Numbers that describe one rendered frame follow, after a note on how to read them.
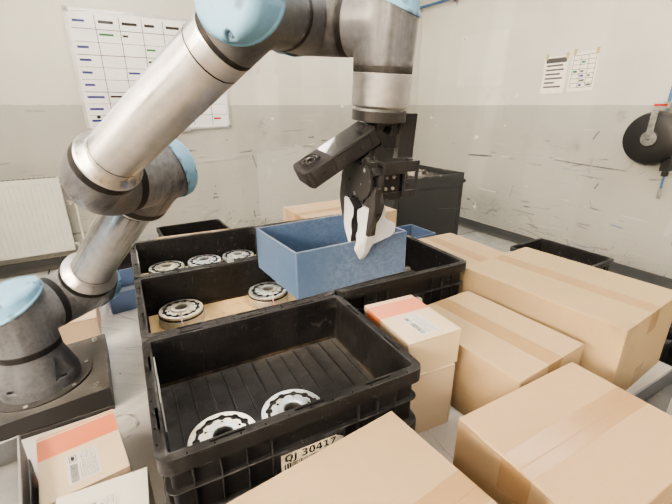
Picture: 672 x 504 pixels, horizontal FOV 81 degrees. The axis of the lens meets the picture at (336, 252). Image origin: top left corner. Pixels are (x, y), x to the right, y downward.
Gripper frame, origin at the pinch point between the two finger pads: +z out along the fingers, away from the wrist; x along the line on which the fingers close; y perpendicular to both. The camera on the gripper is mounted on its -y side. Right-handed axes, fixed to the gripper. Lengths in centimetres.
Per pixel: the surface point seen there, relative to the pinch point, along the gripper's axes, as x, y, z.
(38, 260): 335, -94, 134
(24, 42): 352, -67, -31
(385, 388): -9.5, 1.0, 19.3
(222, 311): 42, -11, 33
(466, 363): -3.7, 26.9, 28.8
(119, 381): 43, -36, 46
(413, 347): -2.9, 12.1, 20.1
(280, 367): 13.7, -6.8, 30.4
